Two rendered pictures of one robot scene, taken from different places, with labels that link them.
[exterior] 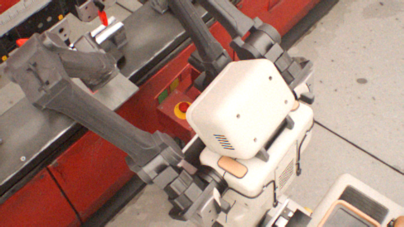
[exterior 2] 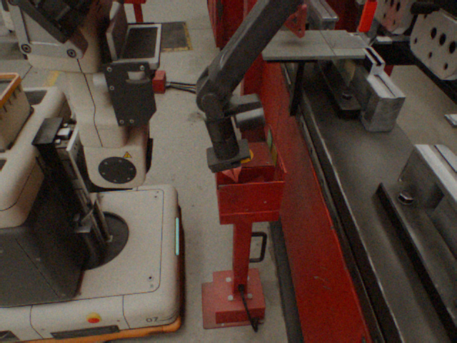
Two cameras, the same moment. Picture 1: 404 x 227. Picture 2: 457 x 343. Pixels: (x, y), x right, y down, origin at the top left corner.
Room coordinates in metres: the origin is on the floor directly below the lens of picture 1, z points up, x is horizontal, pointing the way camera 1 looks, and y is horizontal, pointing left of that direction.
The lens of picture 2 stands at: (1.39, -0.46, 1.34)
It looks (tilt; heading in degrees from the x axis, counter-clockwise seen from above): 43 degrees down; 134
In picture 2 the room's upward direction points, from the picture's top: straight up
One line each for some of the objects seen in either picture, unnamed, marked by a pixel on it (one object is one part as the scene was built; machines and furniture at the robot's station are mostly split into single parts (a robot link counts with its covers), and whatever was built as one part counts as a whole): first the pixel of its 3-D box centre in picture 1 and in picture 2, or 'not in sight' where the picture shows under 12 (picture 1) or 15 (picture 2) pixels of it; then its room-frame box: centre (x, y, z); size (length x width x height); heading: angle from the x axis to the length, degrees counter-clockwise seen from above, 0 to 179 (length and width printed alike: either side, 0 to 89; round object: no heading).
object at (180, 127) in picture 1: (190, 104); (245, 174); (0.98, 0.04, 0.75); 0.20 x 0.16 x 0.18; 140
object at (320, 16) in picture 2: not in sight; (313, 10); (0.64, 0.84, 0.92); 0.50 x 0.06 x 0.10; 135
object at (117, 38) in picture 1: (77, 62); (359, 77); (1.07, 0.42, 0.92); 0.39 x 0.06 x 0.10; 135
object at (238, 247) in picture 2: not in sight; (240, 249); (0.98, 0.04, 0.39); 0.05 x 0.05 x 0.54; 50
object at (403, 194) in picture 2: not in sight; (406, 196); (1.35, 0.06, 0.91); 0.03 x 0.03 x 0.02
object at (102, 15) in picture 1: (101, 13); (372, 8); (1.09, 0.30, 1.13); 0.04 x 0.02 x 0.10; 45
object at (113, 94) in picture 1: (89, 83); (307, 43); (0.92, 0.35, 1.00); 0.26 x 0.18 x 0.01; 45
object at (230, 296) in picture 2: not in sight; (238, 287); (0.98, 0.04, 0.13); 0.10 x 0.10 x 0.01; 50
